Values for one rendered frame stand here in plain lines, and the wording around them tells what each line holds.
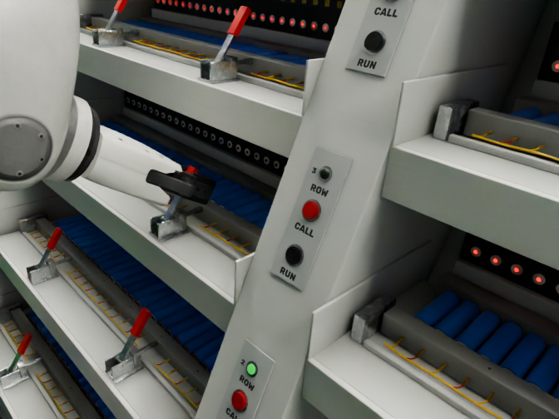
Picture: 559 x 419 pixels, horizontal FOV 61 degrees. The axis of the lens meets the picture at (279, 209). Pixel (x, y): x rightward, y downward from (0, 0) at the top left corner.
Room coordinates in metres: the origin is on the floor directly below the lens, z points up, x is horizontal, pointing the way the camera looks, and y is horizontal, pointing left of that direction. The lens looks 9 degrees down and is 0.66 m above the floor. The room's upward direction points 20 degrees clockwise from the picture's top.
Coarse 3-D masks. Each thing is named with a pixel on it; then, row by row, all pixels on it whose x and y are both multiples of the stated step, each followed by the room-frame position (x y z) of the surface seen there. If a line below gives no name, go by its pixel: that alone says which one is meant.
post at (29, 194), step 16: (128, 0) 0.92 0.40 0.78; (144, 0) 0.95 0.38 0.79; (144, 16) 0.95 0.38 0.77; (80, 80) 0.89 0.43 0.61; (96, 80) 0.91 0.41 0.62; (80, 96) 0.89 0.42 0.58; (96, 96) 0.92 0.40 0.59; (112, 96) 0.94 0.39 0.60; (0, 192) 0.82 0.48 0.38; (16, 192) 0.84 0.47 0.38; (32, 192) 0.86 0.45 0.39; (48, 192) 0.89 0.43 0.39; (0, 208) 0.83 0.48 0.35; (0, 272) 0.85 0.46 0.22; (0, 288) 0.85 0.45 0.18; (16, 288) 0.88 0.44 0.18
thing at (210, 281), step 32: (160, 128) 0.85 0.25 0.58; (224, 160) 0.73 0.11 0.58; (64, 192) 0.71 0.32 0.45; (96, 192) 0.65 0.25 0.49; (96, 224) 0.64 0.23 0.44; (128, 224) 0.57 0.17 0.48; (160, 256) 0.53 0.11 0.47; (192, 256) 0.52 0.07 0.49; (224, 256) 0.52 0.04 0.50; (192, 288) 0.49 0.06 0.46; (224, 288) 0.47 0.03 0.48; (224, 320) 0.46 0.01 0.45
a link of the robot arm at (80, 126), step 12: (72, 108) 0.41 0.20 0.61; (84, 108) 0.43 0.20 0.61; (72, 120) 0.41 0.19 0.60; (84, 120) 0.42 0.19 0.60; (72, 132) 0.41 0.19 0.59; (84, 132) 0.42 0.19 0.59; (72, 144) 0.41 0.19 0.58; (84, 144) 0.41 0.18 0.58; (60, 156) 0.40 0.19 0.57; (72, 156) 0.41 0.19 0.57; (60, 168) 0.41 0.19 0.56; (72, 168) 0.41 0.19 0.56; (48, 180) 0.42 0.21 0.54; (60, 180) 0.42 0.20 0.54
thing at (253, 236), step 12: (168, 192) 0.64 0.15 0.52; (168, 204) 0.61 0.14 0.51; (180, 204) 0.62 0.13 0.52; (192, 204) 0.60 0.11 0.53; (216, 204) 0.60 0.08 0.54; (204, 216) 0.59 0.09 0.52; (216, 216) 0.57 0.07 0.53; (228, 216) 0.57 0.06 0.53; (204, 228) 0.56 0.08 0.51; (216, 228) 0.58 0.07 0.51; (228, 228) 0.56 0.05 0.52; (240, 228) 0.54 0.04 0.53; (252, 228) 0.54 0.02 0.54; (228, 240) 0.54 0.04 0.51; (240, 240) 0.55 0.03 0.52; (252, 240) 0.53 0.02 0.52
